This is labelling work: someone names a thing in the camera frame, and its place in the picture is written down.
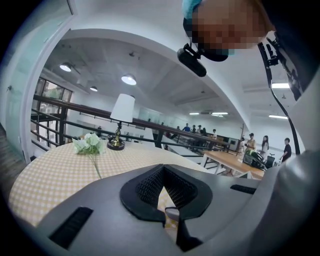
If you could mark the person's dark jacket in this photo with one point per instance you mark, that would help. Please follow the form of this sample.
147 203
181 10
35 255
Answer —
300 37

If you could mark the black equipment bag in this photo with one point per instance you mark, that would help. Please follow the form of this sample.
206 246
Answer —
255 160

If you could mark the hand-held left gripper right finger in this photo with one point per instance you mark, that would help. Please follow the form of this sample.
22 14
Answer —
220 200

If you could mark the round table checkered tablecloth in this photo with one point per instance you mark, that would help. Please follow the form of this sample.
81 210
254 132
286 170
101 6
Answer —
50 180

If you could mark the wooden coat rack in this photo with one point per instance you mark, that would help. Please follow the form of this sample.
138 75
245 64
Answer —
242 132

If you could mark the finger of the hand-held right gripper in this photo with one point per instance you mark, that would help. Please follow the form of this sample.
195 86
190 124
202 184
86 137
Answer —
287 200

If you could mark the black head camera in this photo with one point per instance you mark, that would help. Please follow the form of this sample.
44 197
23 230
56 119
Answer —
192 62

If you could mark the frosted glass partition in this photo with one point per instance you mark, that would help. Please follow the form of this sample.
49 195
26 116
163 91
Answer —
30 62

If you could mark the white shade brass table lamp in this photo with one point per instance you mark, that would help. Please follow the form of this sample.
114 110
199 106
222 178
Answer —
122 107

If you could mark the ceiling light strip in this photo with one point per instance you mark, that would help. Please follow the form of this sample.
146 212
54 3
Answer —
220 113
280 85
194 113
278 116

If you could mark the black metal railing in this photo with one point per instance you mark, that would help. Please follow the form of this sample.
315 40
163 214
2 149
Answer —
75 106

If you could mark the group of distant people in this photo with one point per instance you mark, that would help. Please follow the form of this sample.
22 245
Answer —
186 128

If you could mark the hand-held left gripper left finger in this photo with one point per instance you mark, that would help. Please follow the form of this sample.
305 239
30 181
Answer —
107 212

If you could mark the dark framed window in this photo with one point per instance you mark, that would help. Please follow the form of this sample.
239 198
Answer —
53 91

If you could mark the wooden desk white legs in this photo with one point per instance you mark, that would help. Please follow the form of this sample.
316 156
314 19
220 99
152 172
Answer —
225 158

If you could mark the round ceiling lamp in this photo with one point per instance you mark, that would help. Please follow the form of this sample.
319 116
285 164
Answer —
128 79
93 88
65 67

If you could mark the white artificial flower bunch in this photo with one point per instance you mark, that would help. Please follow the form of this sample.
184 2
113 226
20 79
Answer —
90 145

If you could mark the person's head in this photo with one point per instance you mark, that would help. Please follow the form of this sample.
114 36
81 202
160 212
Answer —
225 25

